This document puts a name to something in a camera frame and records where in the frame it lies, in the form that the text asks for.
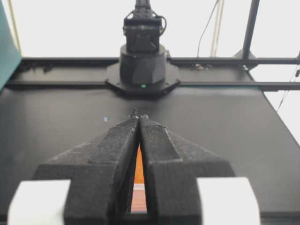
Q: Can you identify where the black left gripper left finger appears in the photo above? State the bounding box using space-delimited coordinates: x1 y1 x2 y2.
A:
32 111 139 225

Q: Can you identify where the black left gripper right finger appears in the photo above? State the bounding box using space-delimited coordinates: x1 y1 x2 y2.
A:
139 115 235 225

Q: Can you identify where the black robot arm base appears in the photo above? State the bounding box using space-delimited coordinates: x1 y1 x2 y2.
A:
105 0 180 96

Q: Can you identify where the orange towel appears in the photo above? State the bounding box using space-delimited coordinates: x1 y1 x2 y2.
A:
131 146 147 213

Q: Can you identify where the teal panel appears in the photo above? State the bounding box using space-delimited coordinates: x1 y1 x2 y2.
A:
0 2 22 90

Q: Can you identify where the black metal frame post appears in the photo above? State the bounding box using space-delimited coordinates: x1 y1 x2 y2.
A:
234 0 260 60

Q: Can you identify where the black frame rail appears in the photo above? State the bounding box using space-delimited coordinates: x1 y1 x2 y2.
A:
5 58 300 95

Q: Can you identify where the black hanging cable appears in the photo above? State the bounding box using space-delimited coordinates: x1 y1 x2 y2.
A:
197 0 221 58

